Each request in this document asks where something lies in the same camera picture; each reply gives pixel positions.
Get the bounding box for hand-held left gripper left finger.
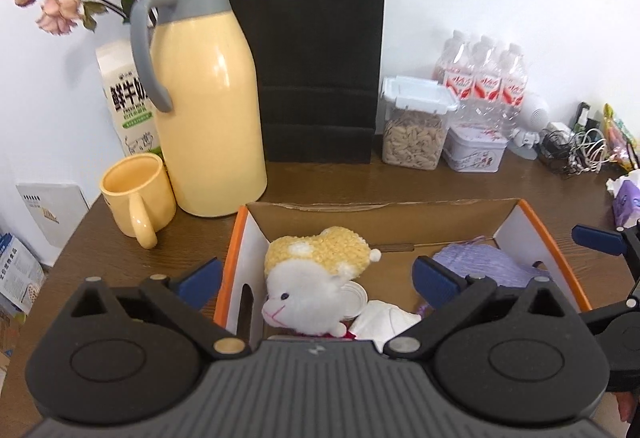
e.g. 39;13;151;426
70;256;251;360

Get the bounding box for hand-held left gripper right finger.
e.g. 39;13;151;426
384;257;571;360

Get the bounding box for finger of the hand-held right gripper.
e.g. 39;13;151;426
575;297;640;336
571;224;640;289

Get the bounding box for purple knit pouch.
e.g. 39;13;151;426
431;240;551;289

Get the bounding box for red cardboard box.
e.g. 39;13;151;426
214;198;594;355

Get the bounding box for white tissue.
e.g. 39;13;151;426
347;299;424;354

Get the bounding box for large white bottle lid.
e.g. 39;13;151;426
342;280;370;322

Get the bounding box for white and yellow plush sheep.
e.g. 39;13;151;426
261;227;384;338

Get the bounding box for purple tissue pack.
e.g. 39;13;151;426
606;169;640;230

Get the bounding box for colourful snack packet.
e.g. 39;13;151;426
600;104;640;171

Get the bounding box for yellow mug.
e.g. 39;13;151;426
99;154;179;250

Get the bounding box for white printed tin box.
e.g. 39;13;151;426
442;125;509;174

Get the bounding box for clear container of seeds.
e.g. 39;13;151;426
380;75;460;171

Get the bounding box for white flat carton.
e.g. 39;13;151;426
15;182;91;265

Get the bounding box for yellow thermos jug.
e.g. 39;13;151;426
130;0;269;218

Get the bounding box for blue and white box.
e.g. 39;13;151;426
0;232;47;315

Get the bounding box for white milk carton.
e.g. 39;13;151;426
95;39;166;164

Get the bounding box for black paper bag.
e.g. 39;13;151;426
224;0;388;164

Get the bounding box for black charger cable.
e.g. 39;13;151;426
537;130;577;177

